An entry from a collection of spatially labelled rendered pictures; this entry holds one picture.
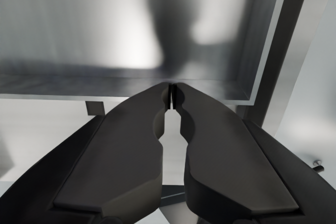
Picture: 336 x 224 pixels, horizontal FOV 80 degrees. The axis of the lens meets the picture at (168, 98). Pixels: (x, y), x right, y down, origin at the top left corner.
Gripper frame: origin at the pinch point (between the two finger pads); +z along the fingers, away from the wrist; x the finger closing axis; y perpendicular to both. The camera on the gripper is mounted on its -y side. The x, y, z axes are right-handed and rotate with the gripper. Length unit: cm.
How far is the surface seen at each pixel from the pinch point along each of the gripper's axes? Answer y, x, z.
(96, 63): 0.7, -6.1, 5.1
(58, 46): -0.7, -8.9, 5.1
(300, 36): -1.9, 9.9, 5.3
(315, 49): 24, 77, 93
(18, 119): 6.8, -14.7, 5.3
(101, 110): 5.5, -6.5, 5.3
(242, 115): 4.5, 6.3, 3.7
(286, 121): 71, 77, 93
